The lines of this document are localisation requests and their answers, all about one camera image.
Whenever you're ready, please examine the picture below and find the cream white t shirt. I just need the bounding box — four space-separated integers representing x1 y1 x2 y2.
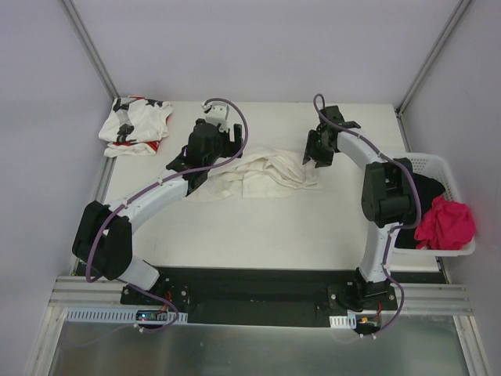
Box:
186 146 321 203

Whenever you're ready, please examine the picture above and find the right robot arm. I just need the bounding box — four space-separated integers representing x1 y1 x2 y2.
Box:
303 106 421 309

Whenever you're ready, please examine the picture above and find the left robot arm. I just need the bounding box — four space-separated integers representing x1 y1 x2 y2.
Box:
72 119 247 305

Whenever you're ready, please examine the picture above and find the white black patterned folded shirt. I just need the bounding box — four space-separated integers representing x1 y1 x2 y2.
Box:
99 97 173 143

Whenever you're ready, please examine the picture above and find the red white folded shirt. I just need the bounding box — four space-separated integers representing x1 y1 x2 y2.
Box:
104 141 160 158

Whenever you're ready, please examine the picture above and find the white plastic laundry basket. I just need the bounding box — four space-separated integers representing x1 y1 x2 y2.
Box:
393 153 476 257

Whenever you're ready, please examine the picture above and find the pink garment in basket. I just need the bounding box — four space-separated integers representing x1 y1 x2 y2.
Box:
414 196 476 251

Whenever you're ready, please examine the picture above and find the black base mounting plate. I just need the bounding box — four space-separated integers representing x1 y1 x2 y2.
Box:
119 266 398 328

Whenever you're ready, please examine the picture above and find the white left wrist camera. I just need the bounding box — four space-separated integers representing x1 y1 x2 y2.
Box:
202 102 229 133

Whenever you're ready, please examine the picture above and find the right white cable duct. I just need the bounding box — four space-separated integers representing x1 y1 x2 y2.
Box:
329 314 357 330

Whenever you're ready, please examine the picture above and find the white cable duct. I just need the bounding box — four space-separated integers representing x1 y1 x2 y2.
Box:
66 308 188 325
329 314 357 330

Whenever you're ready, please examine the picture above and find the right aluminium frame post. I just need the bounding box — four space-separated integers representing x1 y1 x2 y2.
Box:
395 0 474 119

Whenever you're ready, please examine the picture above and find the aluminium frame post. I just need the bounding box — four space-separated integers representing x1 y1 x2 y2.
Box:
395 0 474 119
59 0 119 100

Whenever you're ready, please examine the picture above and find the left aluminium frame post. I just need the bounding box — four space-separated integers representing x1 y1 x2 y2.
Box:
59 0 119 100

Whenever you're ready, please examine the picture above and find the left white cable duct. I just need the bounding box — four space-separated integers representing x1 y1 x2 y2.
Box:
66 308 188 325

